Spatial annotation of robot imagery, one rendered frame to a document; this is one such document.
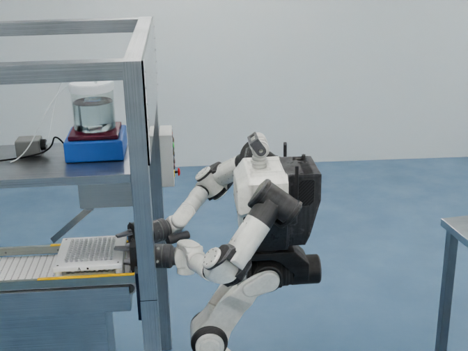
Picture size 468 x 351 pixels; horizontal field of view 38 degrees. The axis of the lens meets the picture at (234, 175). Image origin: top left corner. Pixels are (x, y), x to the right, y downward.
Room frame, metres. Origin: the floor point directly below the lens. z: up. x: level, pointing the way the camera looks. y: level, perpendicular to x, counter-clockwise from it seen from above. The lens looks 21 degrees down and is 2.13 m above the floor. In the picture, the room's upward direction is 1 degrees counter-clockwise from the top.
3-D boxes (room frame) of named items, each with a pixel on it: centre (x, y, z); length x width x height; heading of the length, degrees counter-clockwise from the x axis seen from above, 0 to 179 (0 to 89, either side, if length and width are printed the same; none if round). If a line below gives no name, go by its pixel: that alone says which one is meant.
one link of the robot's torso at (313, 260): (2.35, -0.18, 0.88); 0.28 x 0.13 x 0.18; 94
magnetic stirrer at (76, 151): (2.34, 0.49, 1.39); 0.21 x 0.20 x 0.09; 4
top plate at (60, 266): (2.30, 0.53, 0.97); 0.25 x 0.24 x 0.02; 4
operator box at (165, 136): (3.17, 0.32, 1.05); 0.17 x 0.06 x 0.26; 4
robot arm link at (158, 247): (2.24, 0.32, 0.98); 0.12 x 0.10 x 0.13; 86
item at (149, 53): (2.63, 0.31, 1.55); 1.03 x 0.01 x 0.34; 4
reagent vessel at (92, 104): (2.33, 0.48, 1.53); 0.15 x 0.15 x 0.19
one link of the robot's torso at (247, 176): (2.35, -0.15, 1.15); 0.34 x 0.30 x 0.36; 4
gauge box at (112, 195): (2.43, 0.47, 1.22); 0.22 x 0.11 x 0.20; 94
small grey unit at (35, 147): (2.34, 0.72, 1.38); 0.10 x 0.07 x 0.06; 94
